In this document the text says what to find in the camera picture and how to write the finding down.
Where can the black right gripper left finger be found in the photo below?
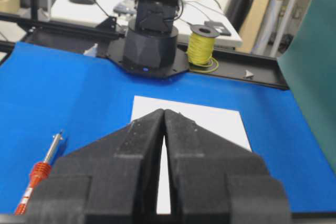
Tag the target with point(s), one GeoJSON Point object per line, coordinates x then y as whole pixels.
{"type": "Point", "coordinates": [112, 180]}

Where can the white foam board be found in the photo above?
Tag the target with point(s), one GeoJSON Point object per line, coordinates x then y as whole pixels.
{"type": "Point", "coordinates": [223, 122]}

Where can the black square pad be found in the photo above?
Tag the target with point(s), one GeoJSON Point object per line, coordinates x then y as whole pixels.
{"type": "Point", "coordinates": [219, 27]}

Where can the blue table mat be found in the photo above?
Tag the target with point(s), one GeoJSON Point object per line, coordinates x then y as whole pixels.
{"type": "Point", "coordinates": [45, 90]}

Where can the yellow wire spool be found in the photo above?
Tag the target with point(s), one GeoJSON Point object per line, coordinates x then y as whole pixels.
{"type": "Point", "coordinates": [200, 49]}

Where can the green sheet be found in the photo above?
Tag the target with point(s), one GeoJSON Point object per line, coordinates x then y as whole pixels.
{"type": "Point", "coordinates": [308, 66]}

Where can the red handled soldering iron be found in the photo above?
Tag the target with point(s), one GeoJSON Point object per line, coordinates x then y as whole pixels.
{"type": "Point", "coordinates": [39, 172]}

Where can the black aluminium frame rail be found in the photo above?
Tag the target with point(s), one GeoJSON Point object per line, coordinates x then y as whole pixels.
{"type": "Point", "coordinates": [75, 38]}

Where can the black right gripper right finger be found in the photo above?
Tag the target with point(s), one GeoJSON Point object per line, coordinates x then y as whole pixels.
{"type": "Point", "coordinates": [214, 180]}

